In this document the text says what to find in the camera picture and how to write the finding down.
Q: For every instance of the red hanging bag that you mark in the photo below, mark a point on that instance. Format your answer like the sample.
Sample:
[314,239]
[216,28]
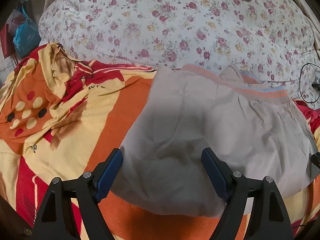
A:
[7,45]

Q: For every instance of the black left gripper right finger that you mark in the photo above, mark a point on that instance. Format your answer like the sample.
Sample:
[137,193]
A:
[268,218]

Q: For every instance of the beige jacket with striped cuffs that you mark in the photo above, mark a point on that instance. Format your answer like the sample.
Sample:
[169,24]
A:
[254,128]

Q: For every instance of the floral white quilt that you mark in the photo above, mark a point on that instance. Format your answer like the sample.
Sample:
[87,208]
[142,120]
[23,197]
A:
[276,40]

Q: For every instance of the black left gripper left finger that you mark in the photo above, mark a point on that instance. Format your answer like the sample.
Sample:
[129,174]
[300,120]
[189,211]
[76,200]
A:
[55,217]

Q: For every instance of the orange red cartoon blanket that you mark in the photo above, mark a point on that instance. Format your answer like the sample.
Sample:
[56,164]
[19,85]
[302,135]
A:
[61,117]

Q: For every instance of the blue plastic bag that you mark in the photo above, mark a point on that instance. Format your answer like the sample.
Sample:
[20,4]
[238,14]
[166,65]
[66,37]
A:
[26,36]

